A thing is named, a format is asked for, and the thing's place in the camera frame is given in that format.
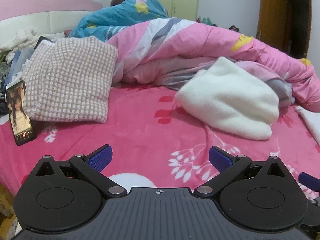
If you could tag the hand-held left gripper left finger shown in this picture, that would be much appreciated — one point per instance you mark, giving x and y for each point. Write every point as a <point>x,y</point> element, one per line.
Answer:
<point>101,158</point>

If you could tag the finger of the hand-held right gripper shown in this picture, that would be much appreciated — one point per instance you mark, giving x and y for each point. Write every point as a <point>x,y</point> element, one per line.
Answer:
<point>308,181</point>

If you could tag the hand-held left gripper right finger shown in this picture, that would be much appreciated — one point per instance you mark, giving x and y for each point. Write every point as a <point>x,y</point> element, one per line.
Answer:
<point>220,160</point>

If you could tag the white fluffy sweater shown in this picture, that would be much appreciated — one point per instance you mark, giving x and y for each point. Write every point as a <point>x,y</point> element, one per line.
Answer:
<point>225,100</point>

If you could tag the pile of mixed clothes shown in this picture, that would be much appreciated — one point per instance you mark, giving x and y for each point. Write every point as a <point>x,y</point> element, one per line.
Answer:
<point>15,60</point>

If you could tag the pink fleece bed blanket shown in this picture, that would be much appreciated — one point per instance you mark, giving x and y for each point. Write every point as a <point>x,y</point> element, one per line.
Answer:
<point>140,125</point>

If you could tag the folded white cloth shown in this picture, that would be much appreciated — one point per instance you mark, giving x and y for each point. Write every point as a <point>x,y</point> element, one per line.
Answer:
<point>312,122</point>

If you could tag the pink checked pillow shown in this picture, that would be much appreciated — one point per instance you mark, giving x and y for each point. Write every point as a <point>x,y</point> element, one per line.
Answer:
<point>70,80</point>

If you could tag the smartphone with lit screen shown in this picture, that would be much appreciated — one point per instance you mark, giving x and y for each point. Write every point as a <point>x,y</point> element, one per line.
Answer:
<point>20,115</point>

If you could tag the pink floral quilt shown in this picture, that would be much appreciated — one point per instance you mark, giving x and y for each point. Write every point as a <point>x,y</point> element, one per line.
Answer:
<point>200,42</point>

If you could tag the pink and white headboard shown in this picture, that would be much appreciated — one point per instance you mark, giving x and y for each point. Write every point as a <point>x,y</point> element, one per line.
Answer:
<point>50,17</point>

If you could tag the brown wooden door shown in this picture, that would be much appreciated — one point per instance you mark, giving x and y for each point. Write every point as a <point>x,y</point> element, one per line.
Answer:
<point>272,12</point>

